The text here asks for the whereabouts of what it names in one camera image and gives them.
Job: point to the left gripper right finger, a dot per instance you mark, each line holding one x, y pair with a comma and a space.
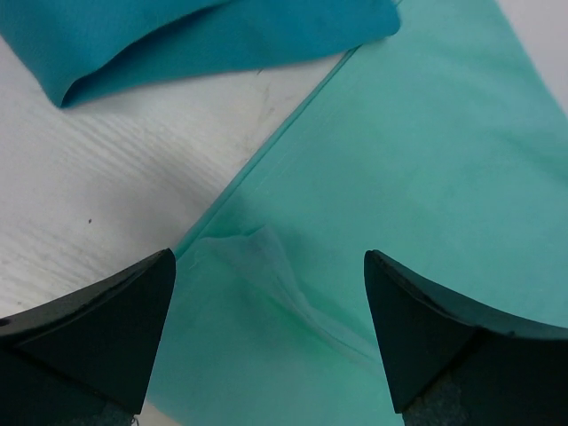
443, 352

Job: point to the mint green t shirt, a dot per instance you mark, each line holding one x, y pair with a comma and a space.
440, 147

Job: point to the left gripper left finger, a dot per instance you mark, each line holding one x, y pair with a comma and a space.
91, 349

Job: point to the folded teal t shirt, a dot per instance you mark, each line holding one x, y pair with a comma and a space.
83, 50

